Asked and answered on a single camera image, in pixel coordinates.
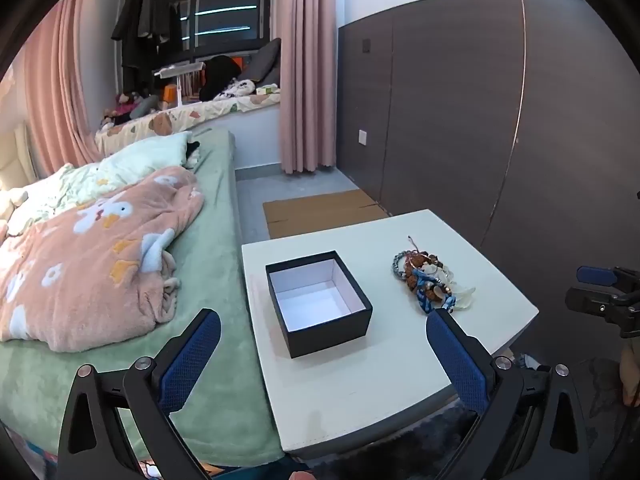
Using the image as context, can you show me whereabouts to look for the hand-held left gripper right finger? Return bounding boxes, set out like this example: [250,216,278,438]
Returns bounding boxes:
[425,308,593,480]

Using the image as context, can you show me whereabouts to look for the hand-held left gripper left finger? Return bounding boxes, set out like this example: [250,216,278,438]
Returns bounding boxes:
[56,308,222,480]

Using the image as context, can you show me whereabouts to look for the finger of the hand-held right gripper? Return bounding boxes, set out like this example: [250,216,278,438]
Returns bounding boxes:
[565,285,608,317]
[576,265,621,288]

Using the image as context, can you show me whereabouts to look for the translucent white bracelet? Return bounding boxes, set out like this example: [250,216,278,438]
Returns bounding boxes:
[435,265,477,311]

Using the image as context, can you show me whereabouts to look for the blue woven bracelet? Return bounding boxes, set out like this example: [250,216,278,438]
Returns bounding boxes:
[415,270,458,316]

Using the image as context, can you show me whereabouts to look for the brown bead bracelet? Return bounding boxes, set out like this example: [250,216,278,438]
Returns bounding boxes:
[407,267,451,307]

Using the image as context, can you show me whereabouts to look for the red string bracelet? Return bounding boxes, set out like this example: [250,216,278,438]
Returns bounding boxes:
[406,235,443,271]

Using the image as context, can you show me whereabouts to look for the grey bead bracelet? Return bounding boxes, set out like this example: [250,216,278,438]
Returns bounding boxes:
[391,252,414,281]

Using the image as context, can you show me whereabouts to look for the black gift box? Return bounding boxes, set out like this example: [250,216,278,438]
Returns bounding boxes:
[265,250,374,359]

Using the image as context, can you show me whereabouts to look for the person's leg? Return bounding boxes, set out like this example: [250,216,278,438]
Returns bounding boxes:
[619,335,640,407]

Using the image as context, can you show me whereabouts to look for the bed with green sheet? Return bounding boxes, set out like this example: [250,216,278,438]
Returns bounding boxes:
[0,127,286,467]

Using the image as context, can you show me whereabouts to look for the pink floral blanket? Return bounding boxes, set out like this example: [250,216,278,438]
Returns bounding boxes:
[0,165,206,354]

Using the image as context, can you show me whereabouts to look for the flattened cardboard sheet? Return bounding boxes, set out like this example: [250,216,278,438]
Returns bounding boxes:
[262,188,391,239]

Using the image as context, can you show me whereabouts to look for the pale green quilt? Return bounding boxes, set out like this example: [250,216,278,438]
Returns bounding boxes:
[0,130,196,236]

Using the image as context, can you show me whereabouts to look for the dark wood wardrobe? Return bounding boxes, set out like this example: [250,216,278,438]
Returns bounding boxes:
[337,0,640,361]

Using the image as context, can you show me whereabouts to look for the printed window seat cushion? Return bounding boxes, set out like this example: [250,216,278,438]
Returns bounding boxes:
[95,91,282,156]

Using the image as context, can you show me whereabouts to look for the plush toy pile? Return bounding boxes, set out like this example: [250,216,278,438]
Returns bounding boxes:
[100,91,168,128]

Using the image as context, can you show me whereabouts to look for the cream headboard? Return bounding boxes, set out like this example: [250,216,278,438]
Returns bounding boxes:
[0,122,38,191]

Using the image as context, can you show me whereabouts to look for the black clothing pile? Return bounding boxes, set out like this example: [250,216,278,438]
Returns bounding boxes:
[199,55,243,102]

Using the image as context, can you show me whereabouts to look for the white folding rack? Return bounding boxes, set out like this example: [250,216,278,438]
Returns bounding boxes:
[155,63,206,111]

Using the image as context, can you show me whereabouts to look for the narrow pink curtain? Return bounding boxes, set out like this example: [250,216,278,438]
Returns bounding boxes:
[276,0,338,175]

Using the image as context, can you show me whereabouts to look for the wide pink curtain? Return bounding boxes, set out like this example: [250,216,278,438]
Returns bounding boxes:
[22,0,101,176]

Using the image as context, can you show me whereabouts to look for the grey pillow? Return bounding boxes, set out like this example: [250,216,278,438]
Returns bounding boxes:
[250,37,282,83]

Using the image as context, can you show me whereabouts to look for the hanging dark clothes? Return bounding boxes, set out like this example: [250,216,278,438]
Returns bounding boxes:
[110,0,183,96]

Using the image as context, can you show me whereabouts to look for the dark window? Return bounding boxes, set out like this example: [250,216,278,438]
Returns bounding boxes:
[160,0,273,61]

